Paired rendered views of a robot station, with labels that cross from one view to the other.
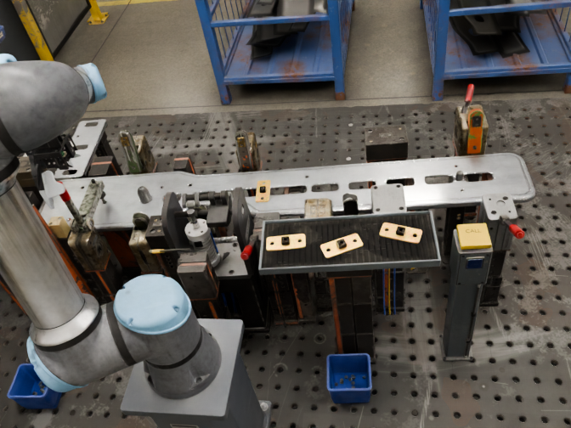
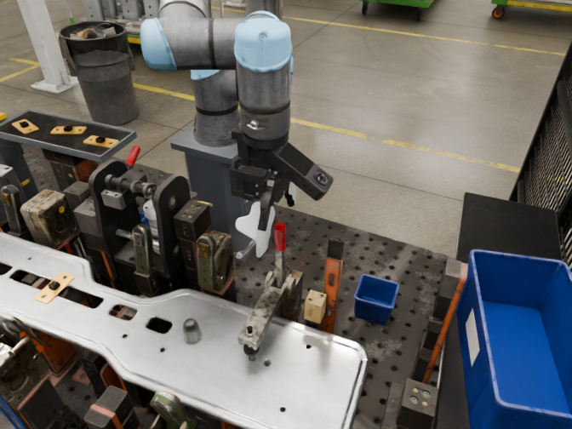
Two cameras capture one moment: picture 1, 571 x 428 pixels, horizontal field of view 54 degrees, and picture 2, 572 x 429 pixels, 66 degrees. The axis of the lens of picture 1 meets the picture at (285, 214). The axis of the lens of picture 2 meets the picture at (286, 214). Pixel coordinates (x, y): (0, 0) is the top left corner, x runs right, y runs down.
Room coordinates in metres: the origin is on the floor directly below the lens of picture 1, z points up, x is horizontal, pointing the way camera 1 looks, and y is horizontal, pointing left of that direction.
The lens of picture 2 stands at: (1.67, 0.66, 1.72)
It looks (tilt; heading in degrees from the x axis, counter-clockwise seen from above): 39 degrees down; 191
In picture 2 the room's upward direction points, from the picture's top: straight up
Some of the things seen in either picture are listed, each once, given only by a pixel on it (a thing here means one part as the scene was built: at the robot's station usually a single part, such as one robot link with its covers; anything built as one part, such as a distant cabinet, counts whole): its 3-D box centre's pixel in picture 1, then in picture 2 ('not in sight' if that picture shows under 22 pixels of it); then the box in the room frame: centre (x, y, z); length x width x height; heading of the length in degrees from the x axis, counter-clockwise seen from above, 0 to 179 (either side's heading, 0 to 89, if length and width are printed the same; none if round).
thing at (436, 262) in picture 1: (347, 242); (62, 133); (0.76, -0.12, 1.16); 0.37 x 0.14 x 0.02; 79
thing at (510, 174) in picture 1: (270, 189); (46, 288); (1.14, 0.03, 1.00); 1.38 x 0.22 x 0.02; 79
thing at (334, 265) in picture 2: (62, 256); (328, 327); (1.09, 0.63, 0.95); 0.03 x 0.01 x 0.50; 79
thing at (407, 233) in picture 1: (400, 231); (24, 124); (0.76, -0.23, 1.17); 0.08 x 0.04 x 0.01; 59
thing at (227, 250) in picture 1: (223, 263); (155, 255); (0.95, 0.18, 0.94); 0.18 x 0.13 x 0.49; 79
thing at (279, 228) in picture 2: (70, 205); (280, 256); (1.08, 0.53, 1.13); 0.04 x 0.02 x 0.16; 79
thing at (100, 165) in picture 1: (115, 197); not in sight; (1.42, 0.54, 0.84); 0.11 x 0.10 x 0.28; 169
